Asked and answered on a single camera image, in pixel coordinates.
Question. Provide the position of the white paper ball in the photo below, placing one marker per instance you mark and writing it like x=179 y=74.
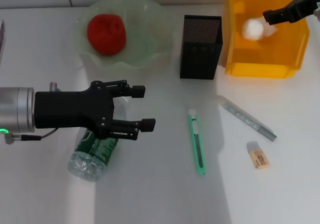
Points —
x=253 y=29

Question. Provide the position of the green utility knife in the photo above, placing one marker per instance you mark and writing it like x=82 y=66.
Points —
x=197 y=144

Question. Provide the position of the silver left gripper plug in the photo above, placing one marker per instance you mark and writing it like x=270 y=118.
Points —
x=53 y=87

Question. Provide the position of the red-orange fruit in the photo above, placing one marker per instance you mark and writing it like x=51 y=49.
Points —
x=106 y=35

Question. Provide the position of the orange eraser white end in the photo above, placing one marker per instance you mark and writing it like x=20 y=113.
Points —
x=258 y=156

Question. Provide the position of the pale green glass fruit bowl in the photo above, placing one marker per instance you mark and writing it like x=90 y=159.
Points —
x=150 y=34

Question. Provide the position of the clear water bottle green label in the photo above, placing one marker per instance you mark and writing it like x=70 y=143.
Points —
x=85 y=166

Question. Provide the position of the black mesh pen holder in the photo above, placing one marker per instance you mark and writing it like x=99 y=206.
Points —
x=200 y=56

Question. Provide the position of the silver staples strip clear wrapper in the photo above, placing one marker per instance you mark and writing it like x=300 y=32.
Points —
x=250 y=121

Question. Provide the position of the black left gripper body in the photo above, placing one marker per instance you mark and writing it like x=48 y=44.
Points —
x=70 y=109

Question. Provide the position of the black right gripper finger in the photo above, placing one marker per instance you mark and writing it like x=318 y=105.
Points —
x=273 y=16

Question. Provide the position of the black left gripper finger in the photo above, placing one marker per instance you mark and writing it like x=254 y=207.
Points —
x=148 y=124
x=138 y=91

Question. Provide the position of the yellow plastic bin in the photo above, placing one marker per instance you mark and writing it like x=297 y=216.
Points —
x=265 y=59

